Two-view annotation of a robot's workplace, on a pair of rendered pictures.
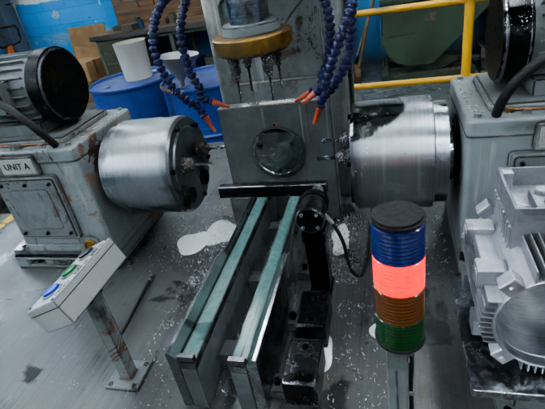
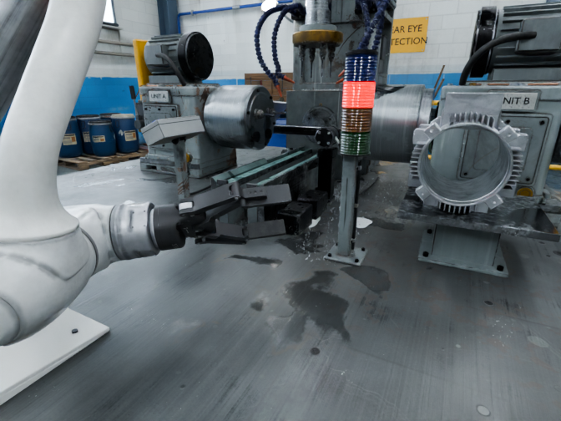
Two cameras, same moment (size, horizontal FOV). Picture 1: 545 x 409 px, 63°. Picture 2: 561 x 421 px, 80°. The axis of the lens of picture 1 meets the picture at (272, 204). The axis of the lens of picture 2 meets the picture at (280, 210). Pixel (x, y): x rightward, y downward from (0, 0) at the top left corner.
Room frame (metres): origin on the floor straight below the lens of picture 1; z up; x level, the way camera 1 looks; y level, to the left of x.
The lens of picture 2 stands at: (-0.29, -0.08, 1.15)
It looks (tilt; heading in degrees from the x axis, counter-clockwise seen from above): 20 degrees down; 8
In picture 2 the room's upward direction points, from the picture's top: straight up
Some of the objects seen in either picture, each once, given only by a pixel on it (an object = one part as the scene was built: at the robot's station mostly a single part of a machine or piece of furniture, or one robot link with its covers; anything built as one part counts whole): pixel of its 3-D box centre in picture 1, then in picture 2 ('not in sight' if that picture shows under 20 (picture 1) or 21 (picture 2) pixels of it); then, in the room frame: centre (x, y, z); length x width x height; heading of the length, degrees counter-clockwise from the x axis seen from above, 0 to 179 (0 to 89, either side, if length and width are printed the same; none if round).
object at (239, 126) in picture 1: (285, 157); (324, 134); (1.16, -0.06, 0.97); 0.30 x 0.11 x 0.34; 72
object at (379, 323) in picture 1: (399, 322); (355, 142); (0.41, -0.13, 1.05); 0.06 x 0.06 x 0.04
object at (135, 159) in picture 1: (142, 166); (231, 117); (1.12, 0.33, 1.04); 0.37 x 0.25 x 0.25; 72
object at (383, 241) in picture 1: (397, 235); (360, 68); (0.41, -0.13, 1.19); 0.06 x 0.06 x 0.04
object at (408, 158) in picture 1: (409, 152); (404, 124); (0.91, -0.33, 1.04); 0.41 x 0.25 x 0.25; 72
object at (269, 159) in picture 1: (277, 152); (319, 124); (1.10, -0.04, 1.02); 0.15 x 0.02 x 0.15; 72
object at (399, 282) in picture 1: (398, 267); (358, 94); (0.41, -0.13, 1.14); 0.06 x 0.06 x 0.04
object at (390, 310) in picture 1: (399, 295); (356, 119); (0.41, -0.13, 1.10); 0.06 x 0.06 x 0.04
